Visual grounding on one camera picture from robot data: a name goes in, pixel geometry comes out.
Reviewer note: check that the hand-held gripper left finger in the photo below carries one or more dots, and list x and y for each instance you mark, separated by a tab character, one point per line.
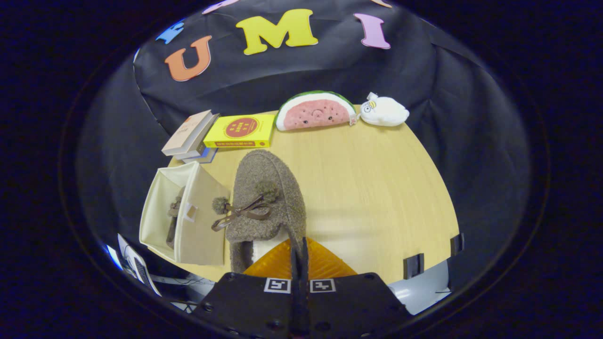
245	306

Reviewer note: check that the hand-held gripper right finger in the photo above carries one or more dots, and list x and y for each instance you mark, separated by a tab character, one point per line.
353	306

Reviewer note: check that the beige fabric storage box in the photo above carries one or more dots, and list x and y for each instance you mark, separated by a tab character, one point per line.
202	235

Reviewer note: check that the brown fuzzy slipper shoe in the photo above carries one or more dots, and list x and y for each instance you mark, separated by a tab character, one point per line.
174	221
268	183

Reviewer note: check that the black table clamp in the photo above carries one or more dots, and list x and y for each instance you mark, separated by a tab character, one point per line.
413	266
456	245

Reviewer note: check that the blue book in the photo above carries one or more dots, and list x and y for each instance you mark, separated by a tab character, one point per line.
205	157

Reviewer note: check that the grey book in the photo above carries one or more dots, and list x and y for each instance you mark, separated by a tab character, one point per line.
200	146

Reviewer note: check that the yellow book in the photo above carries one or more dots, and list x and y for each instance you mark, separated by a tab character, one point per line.
242	131

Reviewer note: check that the beige book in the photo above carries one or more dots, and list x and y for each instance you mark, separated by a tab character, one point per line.
186	134

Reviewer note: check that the watermelon slice plush toy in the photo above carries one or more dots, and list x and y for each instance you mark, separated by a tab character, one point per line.
315	113

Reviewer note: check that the white plush toy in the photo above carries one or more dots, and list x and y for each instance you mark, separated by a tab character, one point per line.
386	112

